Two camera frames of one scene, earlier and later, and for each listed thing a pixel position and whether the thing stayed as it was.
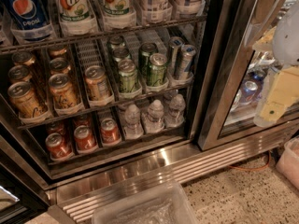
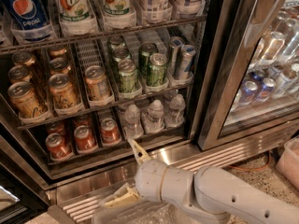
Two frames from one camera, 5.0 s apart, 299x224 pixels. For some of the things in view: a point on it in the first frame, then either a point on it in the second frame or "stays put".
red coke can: (83, 137) stays put
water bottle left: (133, 122) stays put
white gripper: (287, 37) → (149, 179)
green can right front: (156, 69) stays put
